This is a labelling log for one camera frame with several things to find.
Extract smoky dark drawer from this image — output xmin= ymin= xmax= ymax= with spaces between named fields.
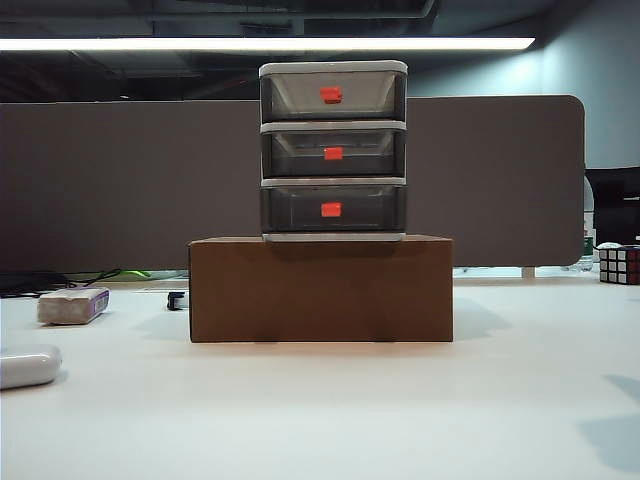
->
xmin=260 ymin=185 xmax=407 ymax=235

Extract black cables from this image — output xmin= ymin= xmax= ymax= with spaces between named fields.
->
xmin=0 ymin=268 xmax=124 ymax=297

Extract clear plastic bottle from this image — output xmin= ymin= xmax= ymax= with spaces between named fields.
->
xmin=578 ymin=174 xmax=599 ymax=274

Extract white earphone case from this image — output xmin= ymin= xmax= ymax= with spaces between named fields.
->
xmin=0 ymin=343 xmax=64 ymax=391

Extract black monitor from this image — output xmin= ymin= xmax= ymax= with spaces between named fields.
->
xmin=584 ymin=167 xmax=640 ymax=247

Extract Rubik's cube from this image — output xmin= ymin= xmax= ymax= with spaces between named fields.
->
xmin=597 ymin=242 xmax=640 ymax=287

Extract smoky drawer with inner rail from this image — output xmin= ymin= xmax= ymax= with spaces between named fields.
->
xmin=261 ymin=130 xmax=407 ymax=179

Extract grey desk partition panel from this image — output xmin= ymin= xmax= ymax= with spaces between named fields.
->
xmin=0 ymin=94 xmax=587 ymax=274

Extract brown cardboard box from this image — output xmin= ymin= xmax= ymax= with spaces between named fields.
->
xmin=187 ymin=234 xmax=455 ymax=344

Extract smoky drawer, light interior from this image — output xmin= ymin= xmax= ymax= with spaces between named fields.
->
xmin=260 ymin=72 xmax=407 ymax=121

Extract long ceiling light strip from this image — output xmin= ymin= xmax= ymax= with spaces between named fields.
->
xmin=0 ymin=36 xmax=536 ymax=53

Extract white plastic drawer cabinet frame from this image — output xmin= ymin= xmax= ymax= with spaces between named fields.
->
xmin=258 ymin=60 xmax=409 ymax=244

